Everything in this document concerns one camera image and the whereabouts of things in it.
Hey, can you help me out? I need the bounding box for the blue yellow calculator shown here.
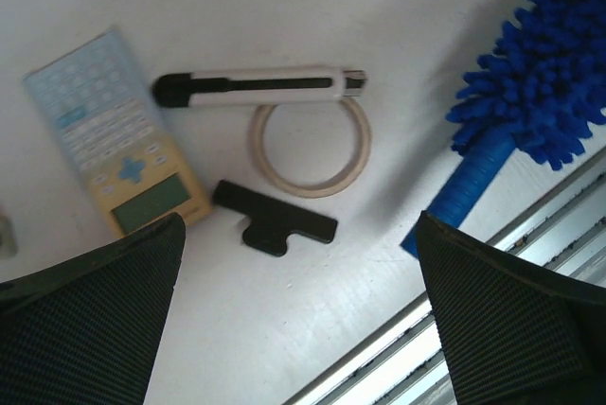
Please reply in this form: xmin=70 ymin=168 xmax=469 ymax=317
xmin=23 ymin=27 xmax=212 ymax=238

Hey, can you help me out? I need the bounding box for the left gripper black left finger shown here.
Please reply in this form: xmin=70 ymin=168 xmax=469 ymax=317
xmin=1 ymin=213 xmax=186 ymax=404

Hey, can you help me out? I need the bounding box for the blue microfibre duster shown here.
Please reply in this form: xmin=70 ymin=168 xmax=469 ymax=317
xmin=426 ymin=0 xmax=605 ymax=228

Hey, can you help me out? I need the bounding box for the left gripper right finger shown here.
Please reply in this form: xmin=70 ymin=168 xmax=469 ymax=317
xmin=416 ymin=212 xmax=605 ymax=404

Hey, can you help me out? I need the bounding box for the black plastic clip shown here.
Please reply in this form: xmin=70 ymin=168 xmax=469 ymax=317
xmin=212 ymin=180 xmax=338 ymax=257

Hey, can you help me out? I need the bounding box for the roll of beige tape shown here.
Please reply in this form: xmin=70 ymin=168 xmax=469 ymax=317
xmin=249 ymin=97 xmax=372 ymax=199

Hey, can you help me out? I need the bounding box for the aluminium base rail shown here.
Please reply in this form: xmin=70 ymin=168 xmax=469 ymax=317
xmin=293 ymin=152 xmax=605 ymax=404

